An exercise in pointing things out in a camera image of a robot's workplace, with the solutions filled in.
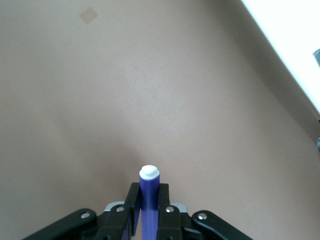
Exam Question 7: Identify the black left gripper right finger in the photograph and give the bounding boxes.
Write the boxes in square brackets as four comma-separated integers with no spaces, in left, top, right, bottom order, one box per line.
[156,183,248,240]

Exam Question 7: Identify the brown table cover sheet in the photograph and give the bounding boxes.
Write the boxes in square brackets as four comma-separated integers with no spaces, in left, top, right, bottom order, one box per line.
[0,0,320,240]

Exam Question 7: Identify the purple marker pen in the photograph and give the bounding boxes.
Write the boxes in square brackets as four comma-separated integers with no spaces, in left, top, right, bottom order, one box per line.
[138,164,161,240]

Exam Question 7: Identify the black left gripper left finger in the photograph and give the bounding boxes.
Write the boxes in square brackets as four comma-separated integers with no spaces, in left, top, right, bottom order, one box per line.
[22,182,141,240]

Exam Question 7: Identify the small dark square patch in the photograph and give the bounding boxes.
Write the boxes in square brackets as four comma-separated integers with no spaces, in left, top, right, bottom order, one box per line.
[79,6,98,26]

